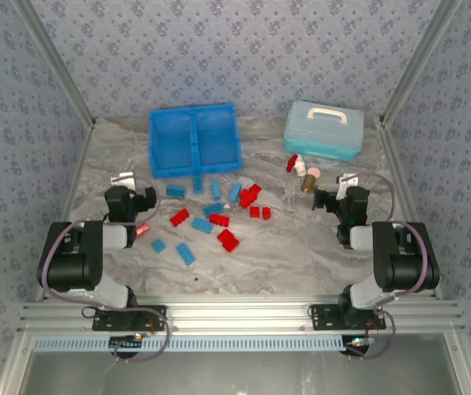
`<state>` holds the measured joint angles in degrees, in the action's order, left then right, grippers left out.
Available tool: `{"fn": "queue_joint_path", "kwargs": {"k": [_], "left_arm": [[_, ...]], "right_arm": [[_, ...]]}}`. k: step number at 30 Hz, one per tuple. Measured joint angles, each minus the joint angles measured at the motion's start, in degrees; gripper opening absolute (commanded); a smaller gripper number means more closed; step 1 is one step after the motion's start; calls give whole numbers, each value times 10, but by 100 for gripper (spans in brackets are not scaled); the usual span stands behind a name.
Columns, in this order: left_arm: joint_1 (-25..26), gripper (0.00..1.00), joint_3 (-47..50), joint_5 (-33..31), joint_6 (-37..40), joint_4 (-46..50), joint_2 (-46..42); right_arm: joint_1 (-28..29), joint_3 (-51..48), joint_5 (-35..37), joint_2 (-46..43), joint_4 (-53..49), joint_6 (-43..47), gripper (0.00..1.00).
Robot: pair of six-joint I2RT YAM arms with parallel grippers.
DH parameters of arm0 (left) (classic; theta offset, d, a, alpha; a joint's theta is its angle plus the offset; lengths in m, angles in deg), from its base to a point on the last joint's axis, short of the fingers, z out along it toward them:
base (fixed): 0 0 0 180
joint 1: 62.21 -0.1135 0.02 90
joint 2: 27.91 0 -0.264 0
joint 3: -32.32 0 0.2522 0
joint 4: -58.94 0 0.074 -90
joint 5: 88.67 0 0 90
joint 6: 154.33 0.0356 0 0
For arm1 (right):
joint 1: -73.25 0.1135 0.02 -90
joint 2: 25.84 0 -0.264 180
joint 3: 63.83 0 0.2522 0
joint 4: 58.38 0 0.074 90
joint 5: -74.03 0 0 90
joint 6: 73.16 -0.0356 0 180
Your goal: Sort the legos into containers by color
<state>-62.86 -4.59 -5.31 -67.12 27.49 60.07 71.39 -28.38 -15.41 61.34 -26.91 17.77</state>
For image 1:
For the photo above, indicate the pink round disc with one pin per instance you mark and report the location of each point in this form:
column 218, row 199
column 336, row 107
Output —
column 315, row 173

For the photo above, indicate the blue two-compartment bin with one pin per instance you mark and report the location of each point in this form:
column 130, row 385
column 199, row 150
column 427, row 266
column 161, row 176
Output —
column 217, row 140

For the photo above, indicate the aluminium front rail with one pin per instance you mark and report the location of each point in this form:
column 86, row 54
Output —
column 239, row 312

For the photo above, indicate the aluminium frame post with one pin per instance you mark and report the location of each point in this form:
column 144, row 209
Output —
column 59, row 61
column 416, row 61

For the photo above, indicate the black electronics board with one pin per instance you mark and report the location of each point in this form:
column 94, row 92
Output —
column 359, row 343
column 124, row 342

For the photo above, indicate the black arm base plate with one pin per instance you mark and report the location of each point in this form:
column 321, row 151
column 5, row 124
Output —
column 322, row 319
column 155, row 319

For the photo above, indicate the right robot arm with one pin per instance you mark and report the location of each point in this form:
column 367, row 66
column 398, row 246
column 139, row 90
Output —
column 404, row 263

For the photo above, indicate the brass pipe fitting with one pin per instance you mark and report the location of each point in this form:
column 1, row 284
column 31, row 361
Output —
column 308, row 184

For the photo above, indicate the small red lego brick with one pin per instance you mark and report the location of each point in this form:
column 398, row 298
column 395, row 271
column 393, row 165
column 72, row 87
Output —
column 254, row 212
column 266, row 212

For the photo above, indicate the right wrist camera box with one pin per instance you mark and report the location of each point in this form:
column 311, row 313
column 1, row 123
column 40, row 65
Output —
column 347, row 180

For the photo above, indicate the small blue lego brick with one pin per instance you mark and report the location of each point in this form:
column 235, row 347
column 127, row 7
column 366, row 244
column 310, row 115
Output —
column 158, row 245

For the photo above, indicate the aluminium side rail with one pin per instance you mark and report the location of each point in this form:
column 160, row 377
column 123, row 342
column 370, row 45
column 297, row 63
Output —
column 400, row 177
column 73, row 193

